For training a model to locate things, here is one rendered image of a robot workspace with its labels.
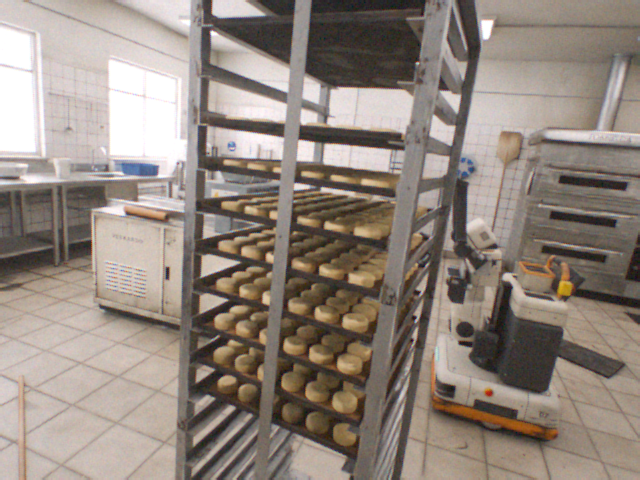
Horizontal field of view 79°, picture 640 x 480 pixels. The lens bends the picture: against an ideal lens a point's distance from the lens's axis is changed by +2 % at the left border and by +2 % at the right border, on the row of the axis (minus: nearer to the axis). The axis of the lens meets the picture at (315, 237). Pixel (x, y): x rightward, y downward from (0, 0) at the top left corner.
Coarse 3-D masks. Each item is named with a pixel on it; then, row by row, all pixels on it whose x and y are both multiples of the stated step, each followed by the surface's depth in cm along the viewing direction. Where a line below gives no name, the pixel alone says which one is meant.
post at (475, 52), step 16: (480, 48) 108; (464, 80) 111; (464, 96) 111; (464, 112) 112; (464, 128) 113; (448, 176) 117; (448, 192) 117; (448, 208) 118; (432, 256) 122; (432, 272) 123; (432, 288) 124; (432, 304) 126; (416, 352) 130; (416, 368) 130; (416, 384) 131; (400, 432) 137; (400, 448) 138; (400, 464) 139
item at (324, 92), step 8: (320, 88) 129; (328, 88) 129; (320, 96) 130; (328, 96) 130; (320, 104) 130; (328, 104) 131; (320, 120) 131; (320, 144) 132; (320, 152) 133; (320, 160) 134
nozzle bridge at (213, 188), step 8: (208, 184) 259; (216, 184) 257; (224, 184) 256; (232, 184) 258; (240, 184) 264; (248, 184) 269; (256, 184) 275; (264, 184) 281; (272, 184) 291; (208, 192) 260; (216, 192) 258; (224, 192) 257; (232, 192) 255; (240, 192) 253; (248, 192) 254; (256, 192) 286; (264, 192) 299; (216, 216) 262; (224, 216) 260; (216, 224) 263; (224, 224) 261; (232, 224) 263; (216, 232) 264; (224, 232) 262
